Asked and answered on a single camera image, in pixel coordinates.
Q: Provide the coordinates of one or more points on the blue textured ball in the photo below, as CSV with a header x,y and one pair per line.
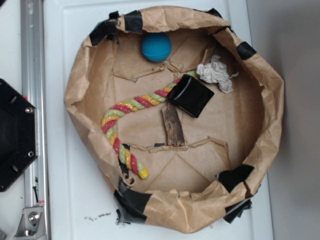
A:
x,y
156,47

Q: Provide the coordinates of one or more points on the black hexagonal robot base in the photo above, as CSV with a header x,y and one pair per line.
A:
x,y
17,135

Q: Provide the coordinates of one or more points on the brown wood bark piece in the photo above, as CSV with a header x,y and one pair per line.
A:
x,y
173,126

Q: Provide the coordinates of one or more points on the brown paper bag bin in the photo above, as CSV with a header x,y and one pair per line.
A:
x,y
227,150

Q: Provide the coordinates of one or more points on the black glossy box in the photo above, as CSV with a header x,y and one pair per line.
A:
x,y
190,95

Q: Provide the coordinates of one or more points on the crumpled white paper tissue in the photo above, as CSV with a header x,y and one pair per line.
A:
x,y
216,72

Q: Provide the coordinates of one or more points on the multicolour twisted rope toy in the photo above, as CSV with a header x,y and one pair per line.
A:
x,y
108,124

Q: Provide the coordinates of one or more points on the aluminium extrusion rail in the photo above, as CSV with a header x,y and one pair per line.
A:
x,y
36,183

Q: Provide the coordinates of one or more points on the metal corner bracket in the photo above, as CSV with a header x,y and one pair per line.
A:
x,y
32,224

